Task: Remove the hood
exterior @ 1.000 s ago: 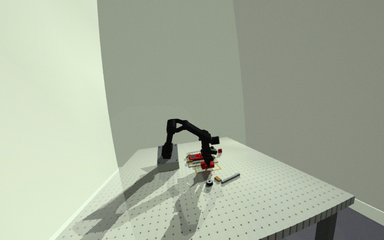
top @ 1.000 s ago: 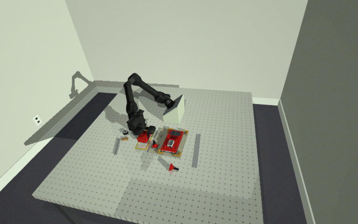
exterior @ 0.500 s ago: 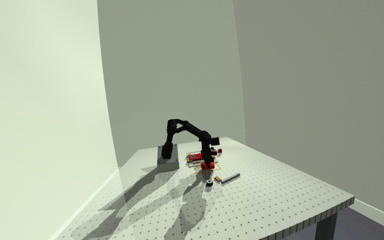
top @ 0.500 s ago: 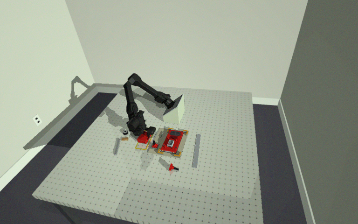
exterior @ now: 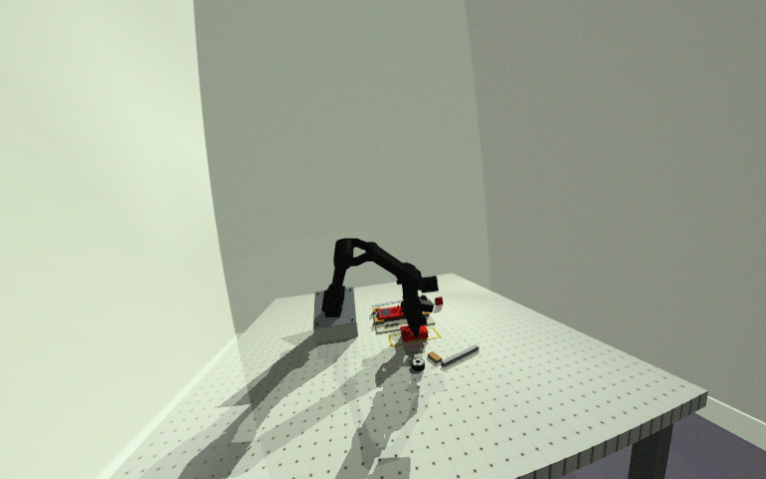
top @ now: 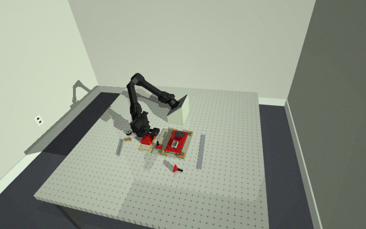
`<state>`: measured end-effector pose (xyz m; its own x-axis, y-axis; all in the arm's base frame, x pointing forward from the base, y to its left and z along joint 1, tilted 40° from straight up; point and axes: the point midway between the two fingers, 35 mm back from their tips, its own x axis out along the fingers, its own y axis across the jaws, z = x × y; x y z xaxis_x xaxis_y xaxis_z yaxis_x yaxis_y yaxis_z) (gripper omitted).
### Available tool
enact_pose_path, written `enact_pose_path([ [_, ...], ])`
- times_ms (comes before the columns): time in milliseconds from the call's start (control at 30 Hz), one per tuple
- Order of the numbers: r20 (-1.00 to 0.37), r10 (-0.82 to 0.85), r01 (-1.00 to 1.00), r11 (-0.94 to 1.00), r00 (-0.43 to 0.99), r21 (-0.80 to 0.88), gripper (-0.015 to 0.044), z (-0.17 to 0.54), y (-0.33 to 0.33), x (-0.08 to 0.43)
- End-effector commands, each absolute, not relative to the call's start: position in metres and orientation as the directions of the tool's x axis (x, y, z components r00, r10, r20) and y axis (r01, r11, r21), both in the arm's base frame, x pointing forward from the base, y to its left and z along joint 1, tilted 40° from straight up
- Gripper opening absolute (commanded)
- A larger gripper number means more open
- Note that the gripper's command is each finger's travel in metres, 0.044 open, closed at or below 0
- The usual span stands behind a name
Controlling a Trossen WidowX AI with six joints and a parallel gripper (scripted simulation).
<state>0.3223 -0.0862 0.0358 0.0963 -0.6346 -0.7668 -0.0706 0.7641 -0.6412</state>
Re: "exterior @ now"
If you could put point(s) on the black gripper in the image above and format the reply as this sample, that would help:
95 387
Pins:
414 318

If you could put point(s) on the grey long bar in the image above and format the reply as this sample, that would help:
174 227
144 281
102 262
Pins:
460 354

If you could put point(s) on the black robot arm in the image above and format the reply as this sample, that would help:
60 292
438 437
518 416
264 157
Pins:
407 274

